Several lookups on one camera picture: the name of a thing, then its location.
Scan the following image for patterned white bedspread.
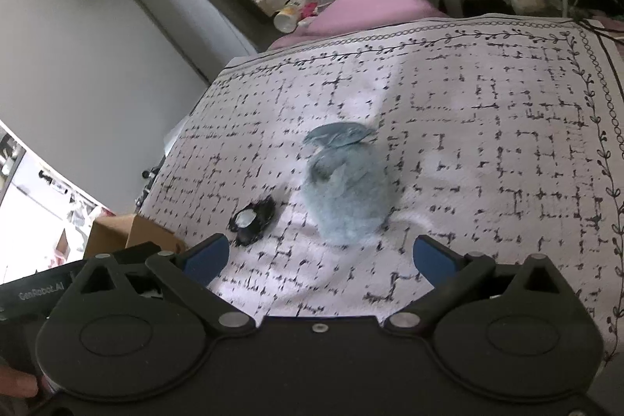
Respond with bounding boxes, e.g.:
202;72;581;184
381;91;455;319
142;16;623;358

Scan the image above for blue denim fabric toy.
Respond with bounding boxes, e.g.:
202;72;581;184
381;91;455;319
303;121;376;148

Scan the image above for person's left hand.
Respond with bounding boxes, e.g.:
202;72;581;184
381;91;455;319
0;365;39;399

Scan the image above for paper cup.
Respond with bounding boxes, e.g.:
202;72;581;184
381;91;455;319
273;5;303;34

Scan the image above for brown cardboard box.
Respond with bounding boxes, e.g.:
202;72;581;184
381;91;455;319
83;214;186;258

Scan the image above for pink pillow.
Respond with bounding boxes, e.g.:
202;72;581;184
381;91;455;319
269;0;447;50

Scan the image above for black frilly scrunchie pouch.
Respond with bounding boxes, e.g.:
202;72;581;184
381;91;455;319
229;195;276;246

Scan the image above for grey-blue fluffy plush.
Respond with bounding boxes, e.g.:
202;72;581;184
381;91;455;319
301;143;392;246

